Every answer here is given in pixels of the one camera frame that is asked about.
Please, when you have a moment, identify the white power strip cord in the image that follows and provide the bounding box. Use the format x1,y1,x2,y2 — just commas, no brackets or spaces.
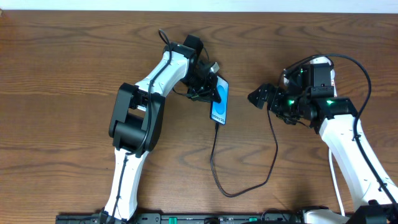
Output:
328,148,346,217

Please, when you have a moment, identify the black USB charging cable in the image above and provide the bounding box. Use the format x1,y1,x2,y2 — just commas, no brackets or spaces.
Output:
210,54,335,198

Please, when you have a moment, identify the blue Galaxy smartphone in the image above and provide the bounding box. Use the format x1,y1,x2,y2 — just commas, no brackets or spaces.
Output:
210,75,229,125

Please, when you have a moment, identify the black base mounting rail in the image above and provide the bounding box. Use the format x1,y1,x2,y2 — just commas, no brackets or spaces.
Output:
55,212,303,224

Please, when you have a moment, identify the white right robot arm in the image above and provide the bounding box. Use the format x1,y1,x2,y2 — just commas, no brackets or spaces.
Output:
248,57,397,223

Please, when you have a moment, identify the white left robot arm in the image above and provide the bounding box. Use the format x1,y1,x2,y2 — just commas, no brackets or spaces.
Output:
99,31,228,223

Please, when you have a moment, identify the white power strip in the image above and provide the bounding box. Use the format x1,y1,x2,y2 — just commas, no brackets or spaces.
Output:
310,56,335,87

